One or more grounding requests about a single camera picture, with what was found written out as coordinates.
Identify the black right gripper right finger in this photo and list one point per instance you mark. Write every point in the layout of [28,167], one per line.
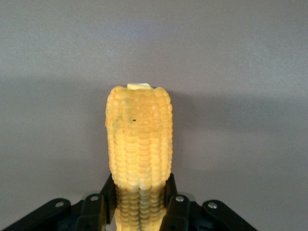
[178,211]

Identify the yellow corn cob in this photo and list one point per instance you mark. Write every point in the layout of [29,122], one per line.
[139,144]

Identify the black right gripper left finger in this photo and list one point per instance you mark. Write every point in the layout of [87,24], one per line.
[91,211]

